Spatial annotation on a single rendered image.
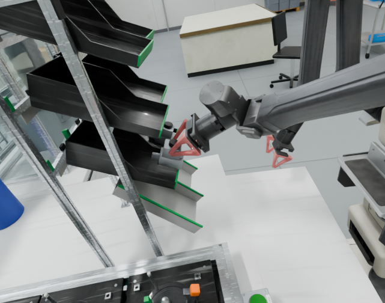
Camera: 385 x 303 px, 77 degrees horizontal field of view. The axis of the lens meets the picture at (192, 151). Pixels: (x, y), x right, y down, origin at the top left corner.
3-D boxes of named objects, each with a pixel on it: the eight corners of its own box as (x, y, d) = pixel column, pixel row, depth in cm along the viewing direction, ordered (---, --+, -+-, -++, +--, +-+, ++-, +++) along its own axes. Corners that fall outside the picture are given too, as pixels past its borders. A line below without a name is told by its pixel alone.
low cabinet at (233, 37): (256, 39, 650) (256, 3, 602) (278, 64, 467) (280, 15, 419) (190, 50, 671) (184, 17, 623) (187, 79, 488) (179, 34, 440)
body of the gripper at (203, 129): (187, 136, 55) (215, 119, 53) (188, 115, 64) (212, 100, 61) (203, 154, 58) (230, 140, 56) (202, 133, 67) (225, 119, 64)
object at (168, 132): (174, 139, 83) (179, 122, 79) (172, 147, 79) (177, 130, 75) (150, 133, 82) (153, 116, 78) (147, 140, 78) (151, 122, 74)
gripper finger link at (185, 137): (160, 151, 59) (191, 131, 55) (163, 135, 64) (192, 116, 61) (177, 168, 62) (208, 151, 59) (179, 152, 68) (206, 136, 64)
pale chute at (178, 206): (196, 201, 86) (203, 195, 84) (194, 234, 75) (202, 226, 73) (125, 164, 77) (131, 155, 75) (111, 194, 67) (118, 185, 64)
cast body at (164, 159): (181, 159, 69) (187, 139, 65) (181, 169, 65) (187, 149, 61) (152, 153, 68) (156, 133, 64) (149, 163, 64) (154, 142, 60)
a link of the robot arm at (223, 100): (263, 140, 53) (274, 105, 54) (244, 116, 44) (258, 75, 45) (217, 133, 60) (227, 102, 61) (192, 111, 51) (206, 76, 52)
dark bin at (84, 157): (179, 159, 74) (185, 139, 70) (175, 189, 64) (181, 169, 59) (87, 136, 71) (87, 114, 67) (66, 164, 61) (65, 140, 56)
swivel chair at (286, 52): (307, 75, 400) (315, 5, 342) (318, 91, 349) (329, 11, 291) (267, 80, 414) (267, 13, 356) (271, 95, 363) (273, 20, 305)
